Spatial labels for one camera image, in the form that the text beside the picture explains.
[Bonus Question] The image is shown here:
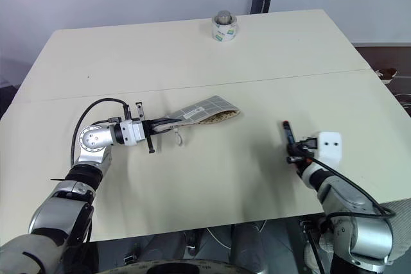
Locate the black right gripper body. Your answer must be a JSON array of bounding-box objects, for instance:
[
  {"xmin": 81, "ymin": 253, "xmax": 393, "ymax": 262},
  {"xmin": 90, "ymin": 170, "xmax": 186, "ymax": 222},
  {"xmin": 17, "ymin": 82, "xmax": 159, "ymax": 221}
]
[{"xmin": 286, "ymin": 138, "xmax": 318, "ymax": 176}]

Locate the thin white cable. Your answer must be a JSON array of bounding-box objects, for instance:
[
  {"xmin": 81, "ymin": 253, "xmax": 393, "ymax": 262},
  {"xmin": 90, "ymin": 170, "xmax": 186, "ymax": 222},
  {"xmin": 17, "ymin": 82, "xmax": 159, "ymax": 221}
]
[{"xmin": 205, "ymin": 221, "xmax": 268, "ymax": 250}]

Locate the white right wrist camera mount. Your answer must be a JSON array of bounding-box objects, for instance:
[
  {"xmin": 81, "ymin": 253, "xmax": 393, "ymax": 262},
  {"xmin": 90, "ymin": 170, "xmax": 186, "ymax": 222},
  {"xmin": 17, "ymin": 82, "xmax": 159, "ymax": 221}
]
[{"xmin": 312, "ymin": 131, "xmax": 343, "ymax": 167}]

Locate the grey grid pattern pouch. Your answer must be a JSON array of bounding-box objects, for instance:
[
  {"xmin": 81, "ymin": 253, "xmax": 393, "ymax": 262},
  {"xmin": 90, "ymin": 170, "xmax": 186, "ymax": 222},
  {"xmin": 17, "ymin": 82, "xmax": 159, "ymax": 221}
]
[{"xmin": 153, "ymin": 95, "xmax": 241, "ymax": 146}]

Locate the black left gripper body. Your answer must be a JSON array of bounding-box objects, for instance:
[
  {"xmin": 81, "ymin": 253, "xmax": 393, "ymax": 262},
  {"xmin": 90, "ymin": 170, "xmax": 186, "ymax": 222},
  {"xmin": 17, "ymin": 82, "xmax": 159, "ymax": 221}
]
[{"xmin": 134, "ymin": 101, "xmax": 157, "ymax": 155}]

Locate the grey rounded leg cover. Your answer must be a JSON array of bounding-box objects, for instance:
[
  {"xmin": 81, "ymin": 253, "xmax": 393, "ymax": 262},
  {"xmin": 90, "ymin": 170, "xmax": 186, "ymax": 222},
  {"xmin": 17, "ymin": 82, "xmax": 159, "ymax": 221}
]
[
  {"xmin": 140, "ymin": 231, "xmax": 194, "ymax": 261},
  {"xmin": 231, "ymin": 221, "xmax": 268, "ymax": 269}
]

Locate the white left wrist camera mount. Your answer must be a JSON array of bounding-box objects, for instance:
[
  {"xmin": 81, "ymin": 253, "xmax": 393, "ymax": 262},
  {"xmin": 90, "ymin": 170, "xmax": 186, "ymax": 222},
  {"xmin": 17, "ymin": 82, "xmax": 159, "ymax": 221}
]
[{"xmin": 119, "ymin": 119, "xmax": 146, "ymax": 146}]

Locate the dark metal table leg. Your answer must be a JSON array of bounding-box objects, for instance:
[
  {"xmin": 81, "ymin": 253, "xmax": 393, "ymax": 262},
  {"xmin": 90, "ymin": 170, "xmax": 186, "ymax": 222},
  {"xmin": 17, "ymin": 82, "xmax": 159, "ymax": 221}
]
[{"xmin": 284, "ymin": 215, "xmax": 310, "ymax": 274}]

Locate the brown and white small object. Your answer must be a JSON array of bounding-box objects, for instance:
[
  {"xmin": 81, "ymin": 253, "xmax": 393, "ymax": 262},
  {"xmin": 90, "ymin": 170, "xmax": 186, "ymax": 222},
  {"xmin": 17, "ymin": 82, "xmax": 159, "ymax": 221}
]
[{"xmin": 374, "ymin": 67, "xmax": 399, "ymax": 85}]

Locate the dark bulky object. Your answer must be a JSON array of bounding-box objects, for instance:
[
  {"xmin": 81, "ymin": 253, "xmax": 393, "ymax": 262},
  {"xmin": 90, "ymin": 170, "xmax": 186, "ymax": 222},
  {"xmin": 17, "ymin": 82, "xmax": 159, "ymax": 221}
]
[{"xmin": 0, "ymin": 58, "xmax": 24, "ymax": 118}]

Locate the white tape roll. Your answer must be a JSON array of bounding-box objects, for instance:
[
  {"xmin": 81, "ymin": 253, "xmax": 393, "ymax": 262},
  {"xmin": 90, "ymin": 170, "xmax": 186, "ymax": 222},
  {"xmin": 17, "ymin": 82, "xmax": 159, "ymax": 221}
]
[{"xmin": 211, "ymin": 16, "xmax": 239, "ymax": 43}]

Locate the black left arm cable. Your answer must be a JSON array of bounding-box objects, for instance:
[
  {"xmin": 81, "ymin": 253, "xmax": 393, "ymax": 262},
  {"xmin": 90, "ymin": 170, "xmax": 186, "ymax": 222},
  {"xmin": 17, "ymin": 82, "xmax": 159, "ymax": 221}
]
[{"xmin": 71, "ymin": 98, "xmax": 132, "ymax": 167}]

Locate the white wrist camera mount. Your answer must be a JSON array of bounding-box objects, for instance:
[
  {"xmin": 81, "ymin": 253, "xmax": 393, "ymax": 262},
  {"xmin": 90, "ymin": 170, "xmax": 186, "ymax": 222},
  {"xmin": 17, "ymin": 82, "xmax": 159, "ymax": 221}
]
[
  {"xmin": 312, "ymin": 131, "xmax": 343, "ymax": 167},
  {"xmin": 119, "ymin": 119, "xmax": 146, "ymax": 146}
]

